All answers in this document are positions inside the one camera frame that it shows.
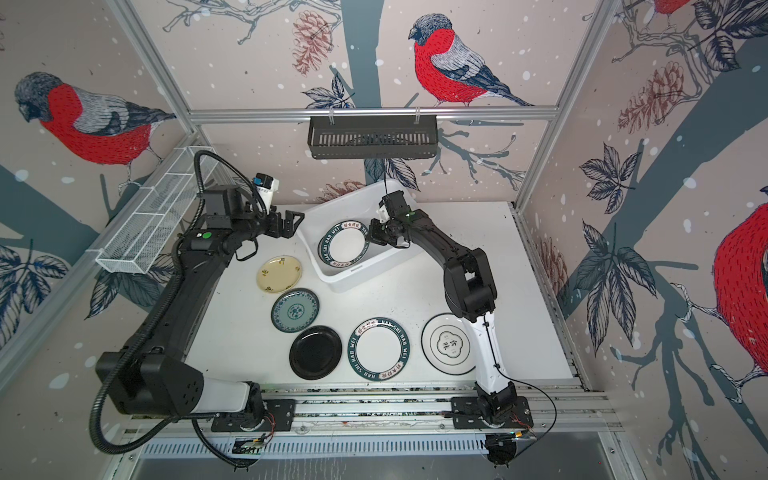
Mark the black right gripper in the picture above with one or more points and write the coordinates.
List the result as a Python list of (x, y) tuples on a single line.
[(376, 232)]

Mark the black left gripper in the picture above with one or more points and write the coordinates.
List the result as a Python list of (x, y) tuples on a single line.
[(289, 227)]

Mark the green rimmed white plate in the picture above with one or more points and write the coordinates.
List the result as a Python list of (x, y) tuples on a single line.
[(344, 244)]

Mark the white plate thin green rim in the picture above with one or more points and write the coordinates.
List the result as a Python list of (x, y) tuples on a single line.
[(446, 345)]

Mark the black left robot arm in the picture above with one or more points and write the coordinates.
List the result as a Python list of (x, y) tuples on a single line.
[(149, 375)]

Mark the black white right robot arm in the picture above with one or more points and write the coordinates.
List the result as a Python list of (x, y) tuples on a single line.
[(470, 294)]

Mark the white plastic bin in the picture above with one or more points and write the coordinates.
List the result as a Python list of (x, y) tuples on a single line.
[(361, 205)]

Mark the yellow translucent plate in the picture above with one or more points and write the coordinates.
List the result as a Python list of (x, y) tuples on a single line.
[(279, 274)]

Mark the teal patterned small plate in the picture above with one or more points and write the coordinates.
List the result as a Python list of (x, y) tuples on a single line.
[(295, 310)]

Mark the large green rimmed plate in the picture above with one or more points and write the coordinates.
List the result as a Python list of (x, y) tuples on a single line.
[(378, 349)]

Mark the black round plate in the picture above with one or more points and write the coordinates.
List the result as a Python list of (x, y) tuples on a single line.
[(315, 353)]

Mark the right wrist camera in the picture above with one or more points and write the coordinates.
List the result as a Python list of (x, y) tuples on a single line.
[(394, 204)]

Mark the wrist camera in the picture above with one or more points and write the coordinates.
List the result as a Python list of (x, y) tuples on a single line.
[(394, 204), (266, 186)]

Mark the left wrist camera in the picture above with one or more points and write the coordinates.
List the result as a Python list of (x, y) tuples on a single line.
[(266, 186)]

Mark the black hanging wire basket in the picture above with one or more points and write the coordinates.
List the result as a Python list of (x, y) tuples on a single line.
[(373, 137)]

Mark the white mesh wall shelf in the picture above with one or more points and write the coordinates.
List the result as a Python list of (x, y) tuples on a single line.
[(142, 237)]

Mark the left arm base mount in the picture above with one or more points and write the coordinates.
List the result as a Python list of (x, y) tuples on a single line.
[(267, 417)]

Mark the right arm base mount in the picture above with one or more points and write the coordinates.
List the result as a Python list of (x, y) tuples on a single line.
[(494, 412)]

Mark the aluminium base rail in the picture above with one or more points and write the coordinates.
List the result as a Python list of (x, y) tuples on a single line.
[(436, 408)]

